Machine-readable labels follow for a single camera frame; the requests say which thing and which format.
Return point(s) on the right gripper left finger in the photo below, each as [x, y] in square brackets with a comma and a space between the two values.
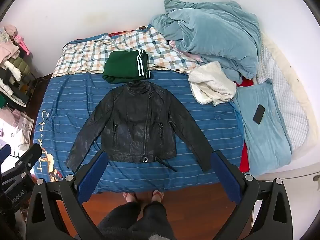
[44, 219]

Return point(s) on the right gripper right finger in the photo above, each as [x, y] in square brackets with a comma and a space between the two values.
[274, 219]

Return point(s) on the black leather jacket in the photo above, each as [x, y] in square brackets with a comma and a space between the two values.
[138, 123]

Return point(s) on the pile of clothes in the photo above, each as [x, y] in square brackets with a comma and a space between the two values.
[17, 81]

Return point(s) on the light blue pillow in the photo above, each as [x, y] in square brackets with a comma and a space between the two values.
[268, 144]

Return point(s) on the blue striped bed sheet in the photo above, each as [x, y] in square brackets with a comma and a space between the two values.
[77, 86]

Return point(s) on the white quilted mattress pad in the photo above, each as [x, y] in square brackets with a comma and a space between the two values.
[292, 100]

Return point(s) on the person's legs in dark trousers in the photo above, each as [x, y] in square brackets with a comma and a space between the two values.
[133, 221]

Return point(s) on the black smartphone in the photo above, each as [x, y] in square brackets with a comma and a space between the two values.
[259, 113]

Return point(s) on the white fleece blanket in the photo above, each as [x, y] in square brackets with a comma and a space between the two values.
[209, 84]

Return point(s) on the folded green garment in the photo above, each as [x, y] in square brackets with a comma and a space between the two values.
[126, 66]

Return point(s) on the light blue quilt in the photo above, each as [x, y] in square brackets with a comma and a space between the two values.
[216, 31]

